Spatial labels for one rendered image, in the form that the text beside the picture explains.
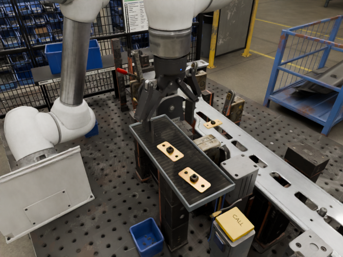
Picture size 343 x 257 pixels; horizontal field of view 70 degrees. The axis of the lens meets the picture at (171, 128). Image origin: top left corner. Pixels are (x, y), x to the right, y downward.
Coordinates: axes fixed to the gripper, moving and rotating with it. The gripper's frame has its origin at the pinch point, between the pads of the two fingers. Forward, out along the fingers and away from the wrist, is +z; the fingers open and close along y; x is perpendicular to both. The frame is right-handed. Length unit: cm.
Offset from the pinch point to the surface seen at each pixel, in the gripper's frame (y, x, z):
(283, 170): -36.3, 19.0, 24.9
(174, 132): -6.8, -6.5, 8.9
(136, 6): -62, -115, -6
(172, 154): 0.4, 1.5, 8.6
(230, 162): -14.8, 11.1, 13.9
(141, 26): -65, -114, 7
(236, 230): 4.7, 28.0, 8.9
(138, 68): -30, -63, 12
